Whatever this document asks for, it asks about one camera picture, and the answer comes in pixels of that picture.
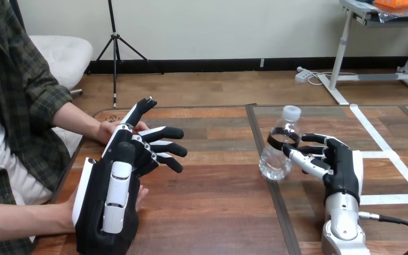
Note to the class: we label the orange thing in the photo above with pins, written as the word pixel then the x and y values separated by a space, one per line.
pixel 394 2

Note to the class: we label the clear water bottle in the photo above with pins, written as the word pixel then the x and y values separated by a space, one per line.
pixel 278 162

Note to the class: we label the white power strip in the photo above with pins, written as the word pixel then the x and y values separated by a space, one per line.
pixel 303 75

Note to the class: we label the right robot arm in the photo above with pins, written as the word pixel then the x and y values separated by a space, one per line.
pixel 343 221

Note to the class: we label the black tripod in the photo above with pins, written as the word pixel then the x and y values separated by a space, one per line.
pixel 115 52

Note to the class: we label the white desk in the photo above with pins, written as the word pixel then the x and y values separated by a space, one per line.
pixel 341 45

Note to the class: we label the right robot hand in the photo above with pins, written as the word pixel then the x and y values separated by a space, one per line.
pixel 343 169

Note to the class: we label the white cushioned chair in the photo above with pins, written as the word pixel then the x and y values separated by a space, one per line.
pixel 65 58

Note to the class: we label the person's body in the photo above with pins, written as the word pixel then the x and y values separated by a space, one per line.
pixel 17 105

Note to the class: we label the person's hand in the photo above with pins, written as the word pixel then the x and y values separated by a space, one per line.
pixel 141 197
pixel 106 132

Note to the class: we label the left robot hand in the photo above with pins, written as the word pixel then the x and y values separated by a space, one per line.
pixel 95 197

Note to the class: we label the person's forearm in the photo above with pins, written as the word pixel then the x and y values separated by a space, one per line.
pixel 75 118
pixel 24 221

